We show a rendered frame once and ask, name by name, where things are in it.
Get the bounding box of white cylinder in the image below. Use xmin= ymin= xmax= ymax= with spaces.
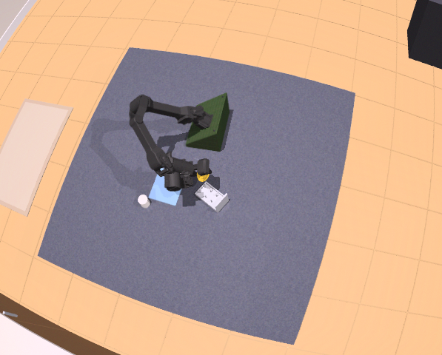
xmin=138 ymin=195 xmax=150 ymax=208

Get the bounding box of yellow round plate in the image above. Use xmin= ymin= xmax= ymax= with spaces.
xmin=197 ymin=173 xmax=210 ymax=182

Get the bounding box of light blue flat mat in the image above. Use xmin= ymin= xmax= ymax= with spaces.
xmin=149 ymin=175 xmax=181 ymax=205

